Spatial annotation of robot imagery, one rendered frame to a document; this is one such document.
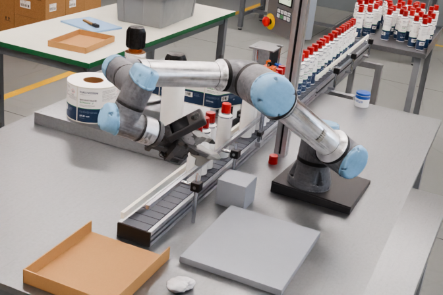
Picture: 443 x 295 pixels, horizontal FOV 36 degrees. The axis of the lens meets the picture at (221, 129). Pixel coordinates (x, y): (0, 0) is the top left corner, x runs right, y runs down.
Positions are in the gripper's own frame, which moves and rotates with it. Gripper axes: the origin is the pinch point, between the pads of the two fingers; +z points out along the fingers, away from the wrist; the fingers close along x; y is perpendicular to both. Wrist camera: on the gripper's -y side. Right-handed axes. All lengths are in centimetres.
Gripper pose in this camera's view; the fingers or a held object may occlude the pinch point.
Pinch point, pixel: (215, 147)
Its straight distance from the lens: 193.6
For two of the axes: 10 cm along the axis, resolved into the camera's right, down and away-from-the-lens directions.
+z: 7.7, 2.9, 5.7
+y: -5.9, 6.7, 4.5
